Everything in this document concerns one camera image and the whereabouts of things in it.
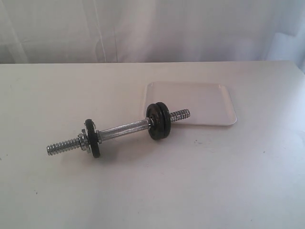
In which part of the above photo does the black weight plate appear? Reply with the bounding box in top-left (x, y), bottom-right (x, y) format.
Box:
top-left (156, 102), bottom-right (171, 139)
top-left (85, 119), bottom-right (101, 158)
top-left (146, 104), bottom-right (164, 140)

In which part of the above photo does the chrome threaded dumbbell bar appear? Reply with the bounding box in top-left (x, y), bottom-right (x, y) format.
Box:
top-left (47, 109), bottom-right (190, 156)

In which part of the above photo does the chrome star collar nut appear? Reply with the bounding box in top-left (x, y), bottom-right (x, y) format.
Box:
top-left (78, 129), bottom-right (90, 153)

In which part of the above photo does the white rectangular tray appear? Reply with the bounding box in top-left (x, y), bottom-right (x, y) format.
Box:
top-left (142, 82), bottom-right (237, 126)

